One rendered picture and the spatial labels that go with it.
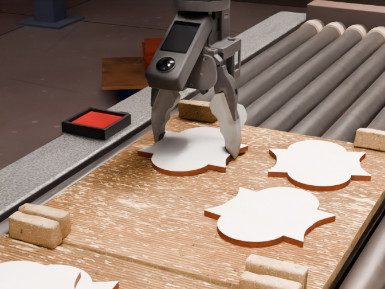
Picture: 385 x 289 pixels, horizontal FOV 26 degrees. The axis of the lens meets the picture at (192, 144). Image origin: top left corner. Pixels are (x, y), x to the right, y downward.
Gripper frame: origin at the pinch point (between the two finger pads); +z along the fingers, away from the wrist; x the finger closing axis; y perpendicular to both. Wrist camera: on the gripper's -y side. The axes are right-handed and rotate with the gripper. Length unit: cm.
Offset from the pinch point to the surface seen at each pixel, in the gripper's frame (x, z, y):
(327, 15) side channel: 9, 0, 88
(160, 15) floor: 227, 87, 422
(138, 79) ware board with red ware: 150, 78, 252
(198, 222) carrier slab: -8.9, 1.2, -17.3
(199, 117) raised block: 4.7, 0.1, 11.8
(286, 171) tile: -13.7, 0.1, -1.6
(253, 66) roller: 10.3, 1.9, 47.5
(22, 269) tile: -0.2, -1.0, -37.7
